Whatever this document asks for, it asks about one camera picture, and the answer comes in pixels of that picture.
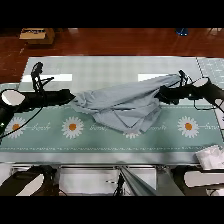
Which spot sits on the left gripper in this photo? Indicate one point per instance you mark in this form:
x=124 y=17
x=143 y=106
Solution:
x=61 y=96

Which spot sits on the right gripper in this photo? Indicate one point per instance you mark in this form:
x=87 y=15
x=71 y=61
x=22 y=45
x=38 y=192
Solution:
x=168 y=94

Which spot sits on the grey shirt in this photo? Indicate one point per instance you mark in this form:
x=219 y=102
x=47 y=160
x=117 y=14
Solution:
x=123 y=103

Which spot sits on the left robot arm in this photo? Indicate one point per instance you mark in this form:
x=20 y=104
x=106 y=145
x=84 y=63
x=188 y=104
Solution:
x=31 y=98

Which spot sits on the blue object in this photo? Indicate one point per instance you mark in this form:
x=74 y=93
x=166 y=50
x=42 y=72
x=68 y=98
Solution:
x=182 y=31

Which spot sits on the cardboard box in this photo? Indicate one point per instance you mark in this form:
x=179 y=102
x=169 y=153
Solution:
x=38 y=35

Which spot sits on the white garment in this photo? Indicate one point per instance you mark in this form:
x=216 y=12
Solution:
x=211 y=156

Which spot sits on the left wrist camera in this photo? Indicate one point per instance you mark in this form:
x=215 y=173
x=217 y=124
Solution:
x=37 y=68

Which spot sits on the silver frame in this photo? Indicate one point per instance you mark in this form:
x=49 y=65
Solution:
x=140 y=185

